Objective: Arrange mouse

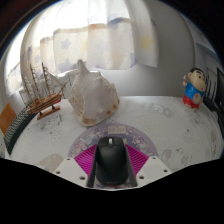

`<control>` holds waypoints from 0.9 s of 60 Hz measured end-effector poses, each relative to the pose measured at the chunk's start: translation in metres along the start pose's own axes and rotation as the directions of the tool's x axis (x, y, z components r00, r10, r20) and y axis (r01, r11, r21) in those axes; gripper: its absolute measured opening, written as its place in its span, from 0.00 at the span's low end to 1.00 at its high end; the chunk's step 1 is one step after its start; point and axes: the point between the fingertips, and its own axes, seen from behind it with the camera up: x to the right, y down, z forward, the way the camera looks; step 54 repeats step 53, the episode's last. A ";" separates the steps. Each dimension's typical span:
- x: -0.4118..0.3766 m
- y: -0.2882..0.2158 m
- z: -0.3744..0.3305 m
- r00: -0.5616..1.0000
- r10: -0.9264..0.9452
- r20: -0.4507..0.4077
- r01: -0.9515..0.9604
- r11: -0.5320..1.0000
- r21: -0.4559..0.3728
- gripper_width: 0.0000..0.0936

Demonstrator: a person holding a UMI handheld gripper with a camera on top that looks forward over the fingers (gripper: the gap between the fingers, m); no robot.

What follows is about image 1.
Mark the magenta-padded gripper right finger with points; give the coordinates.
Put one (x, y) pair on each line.
(151, 168)

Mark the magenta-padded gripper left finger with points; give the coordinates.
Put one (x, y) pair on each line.
(71, 168)

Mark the black keyboard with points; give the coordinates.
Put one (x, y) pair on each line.
(16, 131)

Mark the cartoon boy figurine with clock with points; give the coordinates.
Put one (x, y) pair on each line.
(194, 88)

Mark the white star-print curtain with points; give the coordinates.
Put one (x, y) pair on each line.
(100, 40)

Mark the large white conch shell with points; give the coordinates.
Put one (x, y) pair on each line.
(95, 96)

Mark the white printed tablecloth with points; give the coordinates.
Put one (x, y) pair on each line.
(180, 130)

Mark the orange flat board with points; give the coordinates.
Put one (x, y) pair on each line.
(6, 118)

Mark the black router with antennas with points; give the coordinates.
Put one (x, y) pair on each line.
(210, 96)

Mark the black computer mouse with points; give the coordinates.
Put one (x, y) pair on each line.
(111, 160)

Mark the wooden model sailing ship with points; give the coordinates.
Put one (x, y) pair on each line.
(45, 100)

